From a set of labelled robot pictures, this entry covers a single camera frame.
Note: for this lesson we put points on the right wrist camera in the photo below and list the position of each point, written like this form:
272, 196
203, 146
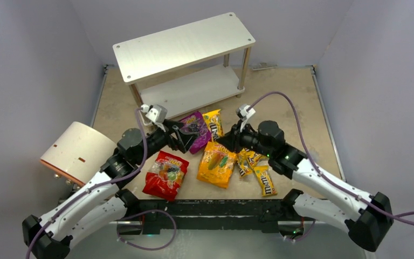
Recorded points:
245, 112

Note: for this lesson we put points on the yellow M&M candy bag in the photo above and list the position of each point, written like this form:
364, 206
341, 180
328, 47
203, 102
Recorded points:
214, 123

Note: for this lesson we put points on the white two-tier shelf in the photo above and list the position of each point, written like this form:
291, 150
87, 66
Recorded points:
170, 50

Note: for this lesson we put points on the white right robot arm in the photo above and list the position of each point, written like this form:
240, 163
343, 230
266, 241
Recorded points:
363, 216

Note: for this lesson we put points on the purple gummy candy bag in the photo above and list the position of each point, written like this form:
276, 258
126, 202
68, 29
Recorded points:
195, 123

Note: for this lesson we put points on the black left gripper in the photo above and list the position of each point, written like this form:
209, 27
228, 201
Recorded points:
171, 132

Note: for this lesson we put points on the white cylindrical lamp shade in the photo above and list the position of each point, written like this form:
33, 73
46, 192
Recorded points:
78, 153

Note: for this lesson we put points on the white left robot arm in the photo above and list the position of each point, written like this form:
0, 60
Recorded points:
101, 168

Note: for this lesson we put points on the red gummy candy bag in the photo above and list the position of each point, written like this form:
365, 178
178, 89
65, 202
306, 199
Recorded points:
165, 177

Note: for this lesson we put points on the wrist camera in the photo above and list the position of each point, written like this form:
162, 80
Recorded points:
153, 114
245, 112

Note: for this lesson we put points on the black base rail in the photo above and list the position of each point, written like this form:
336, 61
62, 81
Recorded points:
150, 216

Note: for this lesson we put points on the grey bracket at wall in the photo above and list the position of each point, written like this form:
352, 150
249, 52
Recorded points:
264, 66

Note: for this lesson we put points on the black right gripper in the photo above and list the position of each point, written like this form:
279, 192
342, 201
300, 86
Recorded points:
236, 137

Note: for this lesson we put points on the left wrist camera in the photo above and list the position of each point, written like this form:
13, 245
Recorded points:
153, 114

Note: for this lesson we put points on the orange gummy candy bag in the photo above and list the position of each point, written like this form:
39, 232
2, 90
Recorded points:
216, 165

